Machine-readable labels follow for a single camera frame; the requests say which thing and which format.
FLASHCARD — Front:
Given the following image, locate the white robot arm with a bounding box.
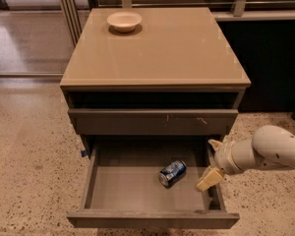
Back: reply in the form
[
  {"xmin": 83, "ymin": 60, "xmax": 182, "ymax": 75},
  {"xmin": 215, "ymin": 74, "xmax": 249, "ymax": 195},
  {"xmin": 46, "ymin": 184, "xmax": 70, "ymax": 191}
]
[{"xmin": 196, "ymin": 125, "xmax": 295, "ymax": 192}]

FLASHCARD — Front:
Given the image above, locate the taupe drawer cabinet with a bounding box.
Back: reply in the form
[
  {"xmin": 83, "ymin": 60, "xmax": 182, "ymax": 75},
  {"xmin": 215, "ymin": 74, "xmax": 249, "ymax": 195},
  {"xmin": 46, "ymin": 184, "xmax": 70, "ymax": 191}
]
[{"xmin": 59, "ymin": 7, "xmax": 252, "ymax": 155}]

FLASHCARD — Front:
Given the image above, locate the blue pepsi can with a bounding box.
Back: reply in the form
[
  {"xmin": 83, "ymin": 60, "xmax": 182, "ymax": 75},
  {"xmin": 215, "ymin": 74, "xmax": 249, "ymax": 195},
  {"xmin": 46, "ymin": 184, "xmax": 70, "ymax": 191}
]
[{"xmin": 158, "ymin": 160, "xmax": 187, "ymax": 187}]

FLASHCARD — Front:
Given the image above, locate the white ceramic bowl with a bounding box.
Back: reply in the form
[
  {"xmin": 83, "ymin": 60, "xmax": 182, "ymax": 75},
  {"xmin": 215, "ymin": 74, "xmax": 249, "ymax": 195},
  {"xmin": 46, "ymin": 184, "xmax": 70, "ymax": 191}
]
[{"xmin": 107, "ymin": 12, "xmax": 142, "ymax": 32}]

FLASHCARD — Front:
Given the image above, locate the open middle drawer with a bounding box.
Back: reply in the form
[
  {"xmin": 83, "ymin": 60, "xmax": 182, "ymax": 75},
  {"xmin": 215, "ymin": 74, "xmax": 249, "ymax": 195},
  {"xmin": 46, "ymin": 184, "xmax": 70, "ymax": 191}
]
[{"xmin": 67, "ymin": 139, "xmax": 239, "ymax": 229}]

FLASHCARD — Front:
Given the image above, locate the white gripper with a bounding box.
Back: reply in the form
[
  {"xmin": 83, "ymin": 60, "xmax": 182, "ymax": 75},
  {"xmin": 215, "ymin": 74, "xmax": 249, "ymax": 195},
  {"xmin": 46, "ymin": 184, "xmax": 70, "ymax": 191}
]
[{"xmin": 196, "ymin": 139, "xmax": 257, "ymax": 192}]

